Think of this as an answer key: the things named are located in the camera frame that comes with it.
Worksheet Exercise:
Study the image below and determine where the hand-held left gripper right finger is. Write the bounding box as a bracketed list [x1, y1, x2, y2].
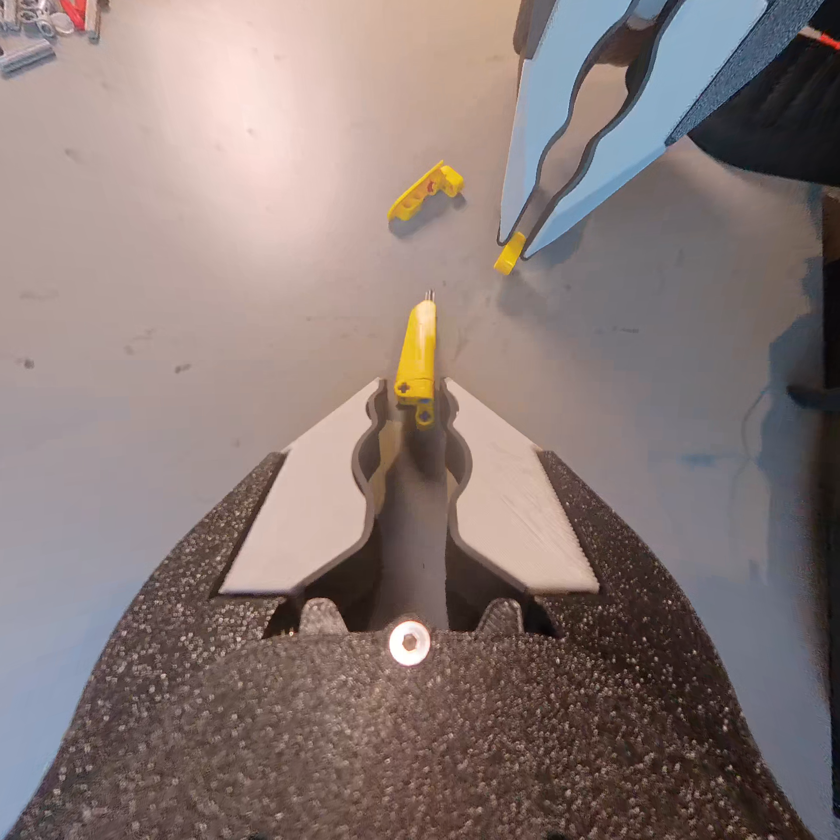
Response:
[441, 377, 601, 595]

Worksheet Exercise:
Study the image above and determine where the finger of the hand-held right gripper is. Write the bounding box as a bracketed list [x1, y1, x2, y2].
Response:
[521, 0, 770, 260]
[497, 0, 636, 247]

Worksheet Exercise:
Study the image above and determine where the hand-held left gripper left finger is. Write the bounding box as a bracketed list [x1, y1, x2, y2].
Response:
[218, 377, 389, 597]

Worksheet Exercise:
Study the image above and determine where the small yellow toy beam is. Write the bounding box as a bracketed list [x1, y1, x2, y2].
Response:
[493, 231, 528, 275]

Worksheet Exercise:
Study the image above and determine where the yellow angled toy beam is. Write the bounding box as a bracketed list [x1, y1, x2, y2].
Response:
[387, 159, 466, 222]

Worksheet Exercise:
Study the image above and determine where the yellow toy actuator assembly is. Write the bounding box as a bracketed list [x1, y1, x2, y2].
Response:
[394, 289, 437, 431]

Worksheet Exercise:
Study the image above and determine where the person's right forearm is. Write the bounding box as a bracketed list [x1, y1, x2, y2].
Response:
[689, 26, 840, 188]

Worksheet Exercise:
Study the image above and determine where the grey desk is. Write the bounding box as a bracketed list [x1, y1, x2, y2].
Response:
[0, 0, 828, 821]

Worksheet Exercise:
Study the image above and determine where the pile of small toy parts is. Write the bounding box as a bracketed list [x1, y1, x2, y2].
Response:
[0, 0, 109, 76]

